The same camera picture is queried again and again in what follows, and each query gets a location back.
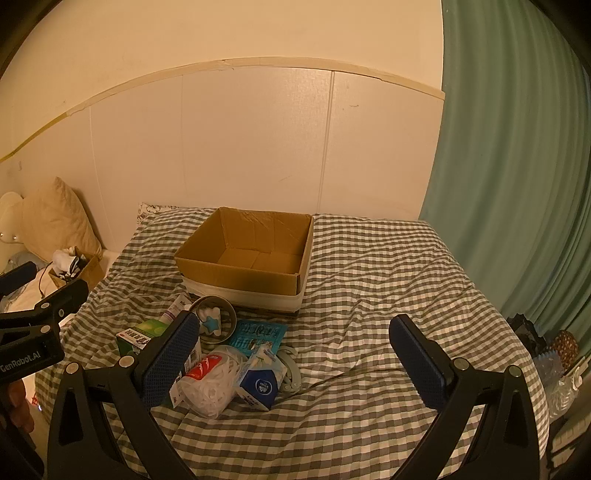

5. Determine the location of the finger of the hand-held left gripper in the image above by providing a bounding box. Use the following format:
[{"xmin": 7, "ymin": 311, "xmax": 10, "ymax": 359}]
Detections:
[
  {"xmin": 0, "ymin": 279, "xmax": 89, "ymax": 344},
  {"xmin": 0, "ymin": 261, "xmax": 38, "ymax": 301}
]

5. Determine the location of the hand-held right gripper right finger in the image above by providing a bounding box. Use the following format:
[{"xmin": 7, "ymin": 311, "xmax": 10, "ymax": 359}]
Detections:
[{"xmin": 389, "ymin": 314, "xmax": 541, "ymax": 480}]

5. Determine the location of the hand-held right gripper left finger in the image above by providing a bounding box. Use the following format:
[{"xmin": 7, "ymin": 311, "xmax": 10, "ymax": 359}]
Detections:
[{"xmin": 46, "ymin": 310, "xmax": 201, "ymax": 480}]

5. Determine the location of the green medicine box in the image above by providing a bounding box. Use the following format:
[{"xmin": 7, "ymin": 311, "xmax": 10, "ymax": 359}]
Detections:
[{"xmin": 115, "ymin": 319, "xmax": 172, "ymax": 358}]

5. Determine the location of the white ointment tube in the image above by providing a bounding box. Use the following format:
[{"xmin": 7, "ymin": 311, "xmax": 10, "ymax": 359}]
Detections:
[{"xmin": 161, "ymin": 295, "xmax": 193, "ymax": 326}]

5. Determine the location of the white bear toy blue star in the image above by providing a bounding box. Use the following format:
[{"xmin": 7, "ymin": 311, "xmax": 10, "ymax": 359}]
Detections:
[{"xmin": 196, "ymin": 305, "xmax": 225, "ymax": 336}]

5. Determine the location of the roll of tape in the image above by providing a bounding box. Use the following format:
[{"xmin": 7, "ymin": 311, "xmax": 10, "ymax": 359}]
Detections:
[{"xmin": 189, "ymin": 295, "xmax": 238, "ymax": 345}]

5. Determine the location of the blue blister pack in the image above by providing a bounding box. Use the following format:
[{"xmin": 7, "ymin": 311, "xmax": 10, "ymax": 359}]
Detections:
[{"xmin": 229, "ymin": 319, "xmax": 288, "ymax": 359}]

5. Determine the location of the person's left hand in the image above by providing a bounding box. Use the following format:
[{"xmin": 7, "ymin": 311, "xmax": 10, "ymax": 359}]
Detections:
[{"xmin": 0, "ymin": 378, "xmax": 35, "ymax": 432}]

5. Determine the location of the small cardboard box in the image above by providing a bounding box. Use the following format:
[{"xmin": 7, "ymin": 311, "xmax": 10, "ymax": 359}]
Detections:
[{"xmin": 47, "ymin": 251, "xmax": 105, "ymax": 292}]

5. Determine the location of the white crumpled cloth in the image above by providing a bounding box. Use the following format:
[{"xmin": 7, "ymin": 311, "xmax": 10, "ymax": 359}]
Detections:
[{"xmin": 52, "ymin": 247, "xmax": 83, "ymax": 278}]

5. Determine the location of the clear bag of floss picks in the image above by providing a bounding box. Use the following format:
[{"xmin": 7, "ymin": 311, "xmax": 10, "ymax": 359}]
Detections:
[{"xmin": 171, "ymin": 344, "xmax": 252, "ymax": 419}]

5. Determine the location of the white tufted headboard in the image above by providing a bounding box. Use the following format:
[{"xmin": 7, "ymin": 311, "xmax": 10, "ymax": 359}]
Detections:
[{"xmin": 0, "ymin": 191, "xmax": 25, "ymax": 247}]

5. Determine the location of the beige pillow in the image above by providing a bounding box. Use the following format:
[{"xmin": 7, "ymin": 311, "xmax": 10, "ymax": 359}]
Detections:
[{"xmin": 21, "ymin": 176, "xmax": 103, "ymax": 264}]

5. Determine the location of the grey checked blanket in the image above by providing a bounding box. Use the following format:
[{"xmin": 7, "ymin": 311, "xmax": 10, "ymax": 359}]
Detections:
[{"xmin": 34, "ymin": 203, "xmax": 550, "ymax": 480}]

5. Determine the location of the floral print pillow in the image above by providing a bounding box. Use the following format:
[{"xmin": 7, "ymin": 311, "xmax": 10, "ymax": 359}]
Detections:
[{"xmin": 137, "ymin": 202, "xmax": 185, "ymax": 225}]

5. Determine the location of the blue plastic tray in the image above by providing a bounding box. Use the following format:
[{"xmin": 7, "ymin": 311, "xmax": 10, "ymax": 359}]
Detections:
[{"xmin": 532, "ymin": 350, "xmax": 565, "ymax": 385}]

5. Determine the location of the clear plastic bag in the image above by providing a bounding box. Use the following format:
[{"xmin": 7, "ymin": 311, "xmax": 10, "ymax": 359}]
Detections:
[{"xmin": 546, "ymin": 374, "xmax": 579, "ymax": 418}]

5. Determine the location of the brown pineapple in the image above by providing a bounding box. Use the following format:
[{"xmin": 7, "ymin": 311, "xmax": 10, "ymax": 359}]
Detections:
[{"xmin": 551, "ymin": 329, "xmax": 581, "ymax": 370}]

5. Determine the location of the green curtain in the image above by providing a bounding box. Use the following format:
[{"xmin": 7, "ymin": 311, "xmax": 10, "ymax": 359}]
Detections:
[{"xmin": 418, "ymin": 0, "xmax": 591, "ymax": 333}]

